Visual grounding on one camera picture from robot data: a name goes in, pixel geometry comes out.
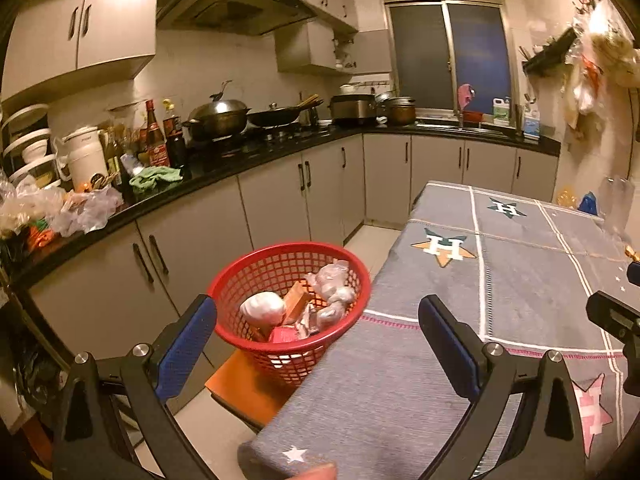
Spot clear printed plastic bag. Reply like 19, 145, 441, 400
296, 260, 356, 336

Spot black rice cooker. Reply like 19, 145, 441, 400
329, 93, 378, 128

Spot dark soy sauce bottle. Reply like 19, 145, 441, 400
163, 99, 188, 170

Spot yellow crinkled bag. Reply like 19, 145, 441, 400
555, 188, 578, 210

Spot white sock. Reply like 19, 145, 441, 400
240, 292, 286, 327

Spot steel stock pot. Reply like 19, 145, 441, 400
375, 92, 416, 126

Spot hanging plastic bags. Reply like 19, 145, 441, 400
563, 0, 639, 131

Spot white rice bucket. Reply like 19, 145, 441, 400
52, 126, 108, 193

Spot blue plastic bag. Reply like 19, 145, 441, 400
578, 192, 598, 216

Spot small orange candy wrapper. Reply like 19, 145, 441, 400
625, 245, 640, 262

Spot steel wok with lid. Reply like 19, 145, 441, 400
182, 80, 250, 142

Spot range hood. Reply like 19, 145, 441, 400
156, 0, 316, 36

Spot red label sauce bottle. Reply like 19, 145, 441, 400
145, 100, 170, 167

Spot orange carton box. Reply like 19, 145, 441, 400
283, 281, 312, 325

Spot red bowl on sill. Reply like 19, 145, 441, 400
461, 110, 484, 125

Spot red plastic mesh basket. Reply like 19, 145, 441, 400
207, 242, 371, 387

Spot crumpled bags on counter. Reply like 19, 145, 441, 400
1, 174, 124, 240

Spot grey star tablecloth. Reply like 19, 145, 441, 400
238, 182, 639, 479

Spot green detergent jug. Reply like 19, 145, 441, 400
492, 98, 511, 127

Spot green cleaning cloth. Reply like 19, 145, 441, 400
129, 166, 183, 194

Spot black frying pan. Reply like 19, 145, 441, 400
247, 94, 323, 128

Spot clear glass pitcher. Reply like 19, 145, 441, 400
597, 177, 634, 240

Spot pink rubber glove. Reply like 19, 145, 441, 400
457, 82, 475, 112

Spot red snack wrapper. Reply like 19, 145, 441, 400
268, 324, 308, 344

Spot wall utensil shelf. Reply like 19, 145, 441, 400
518, 27, 577, 77

